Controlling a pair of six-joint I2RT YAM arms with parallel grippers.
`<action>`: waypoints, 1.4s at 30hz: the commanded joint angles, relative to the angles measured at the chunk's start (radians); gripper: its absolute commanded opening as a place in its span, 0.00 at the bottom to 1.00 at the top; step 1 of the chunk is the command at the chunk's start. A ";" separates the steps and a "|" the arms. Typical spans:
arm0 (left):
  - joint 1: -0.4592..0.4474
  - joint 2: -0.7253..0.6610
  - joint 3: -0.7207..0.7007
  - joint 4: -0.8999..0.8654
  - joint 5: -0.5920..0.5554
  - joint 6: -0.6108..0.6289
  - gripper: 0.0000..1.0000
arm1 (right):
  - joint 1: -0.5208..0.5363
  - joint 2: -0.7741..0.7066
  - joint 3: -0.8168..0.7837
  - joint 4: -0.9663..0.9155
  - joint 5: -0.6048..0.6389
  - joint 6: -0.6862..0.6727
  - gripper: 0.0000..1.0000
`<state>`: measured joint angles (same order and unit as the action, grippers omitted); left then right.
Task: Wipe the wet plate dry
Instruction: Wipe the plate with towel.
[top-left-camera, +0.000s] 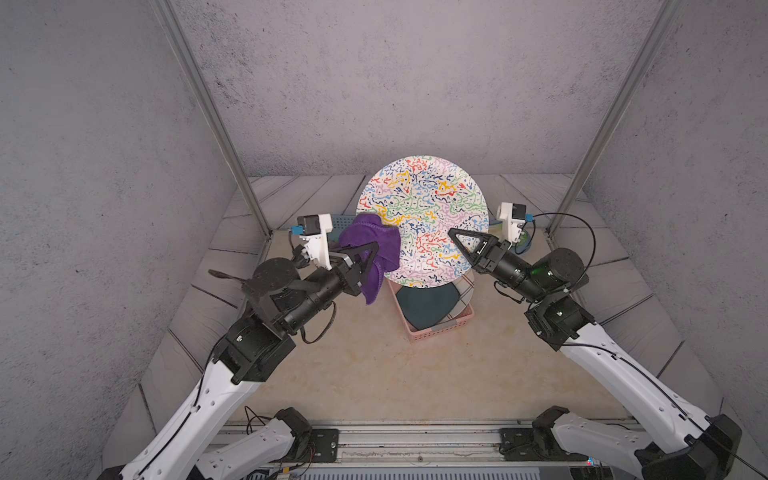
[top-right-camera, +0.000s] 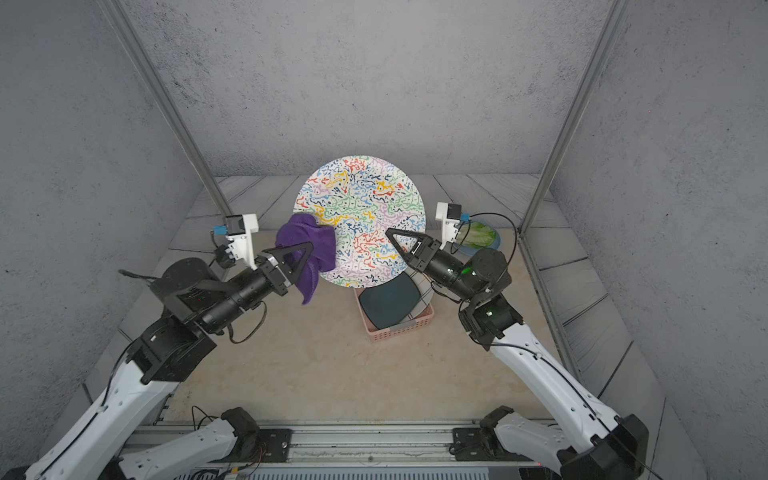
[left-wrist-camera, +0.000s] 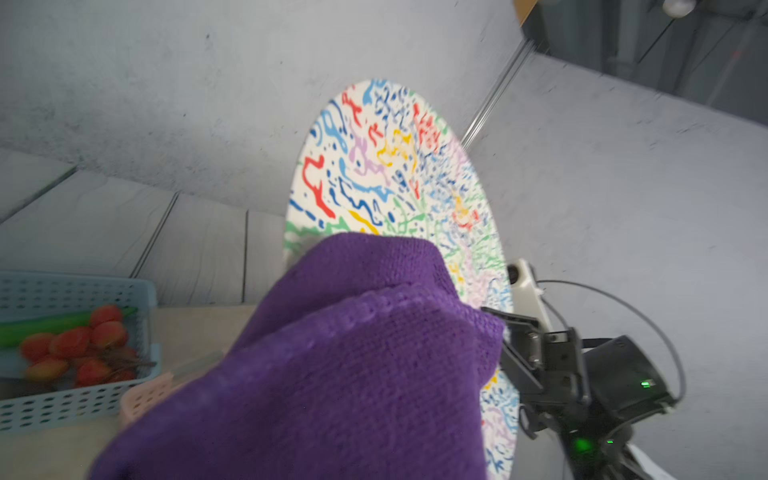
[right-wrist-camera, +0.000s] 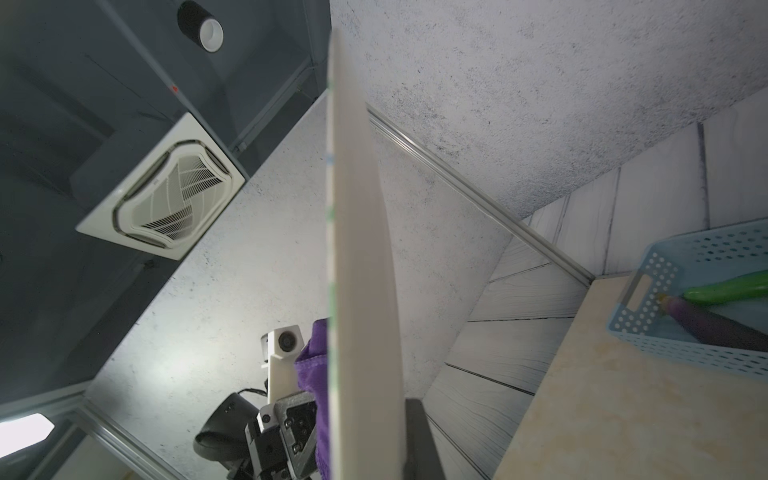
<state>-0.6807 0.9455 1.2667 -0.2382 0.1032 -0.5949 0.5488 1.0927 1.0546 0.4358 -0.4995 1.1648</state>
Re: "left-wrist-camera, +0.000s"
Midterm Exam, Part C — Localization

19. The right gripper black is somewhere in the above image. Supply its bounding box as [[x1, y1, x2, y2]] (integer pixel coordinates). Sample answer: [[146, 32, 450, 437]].
[[482, 307, 591, 439]]

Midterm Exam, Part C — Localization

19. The purple cloth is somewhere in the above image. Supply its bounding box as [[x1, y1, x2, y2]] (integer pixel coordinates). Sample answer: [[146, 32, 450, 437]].
[[90, 233, 503, 479]]

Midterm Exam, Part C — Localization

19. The colourful squiggle round plate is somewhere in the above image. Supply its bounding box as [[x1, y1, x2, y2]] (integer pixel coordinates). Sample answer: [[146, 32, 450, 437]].
[[283, 80, 518, 479]]

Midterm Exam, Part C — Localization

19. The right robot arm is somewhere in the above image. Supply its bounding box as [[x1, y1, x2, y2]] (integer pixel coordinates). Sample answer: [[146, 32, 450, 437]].
[[485, 308, 678, 479]]

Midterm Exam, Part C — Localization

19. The pink perforated basket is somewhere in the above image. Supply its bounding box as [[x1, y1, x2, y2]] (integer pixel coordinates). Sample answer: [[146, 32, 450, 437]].
[[119, 350, 225, 428]]

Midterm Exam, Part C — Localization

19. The light blue perforated basket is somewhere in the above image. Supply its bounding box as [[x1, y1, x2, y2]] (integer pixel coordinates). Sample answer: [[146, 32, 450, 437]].
[[1, 271, 161, 437]]

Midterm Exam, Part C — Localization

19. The green cucumber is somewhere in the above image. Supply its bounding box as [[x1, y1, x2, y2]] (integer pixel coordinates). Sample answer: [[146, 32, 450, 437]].
[[0, 307, 138, 349]]

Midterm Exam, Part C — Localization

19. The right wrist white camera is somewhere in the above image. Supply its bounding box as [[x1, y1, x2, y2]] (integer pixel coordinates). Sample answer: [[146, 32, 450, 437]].
[[507, 258, 552, 331]]

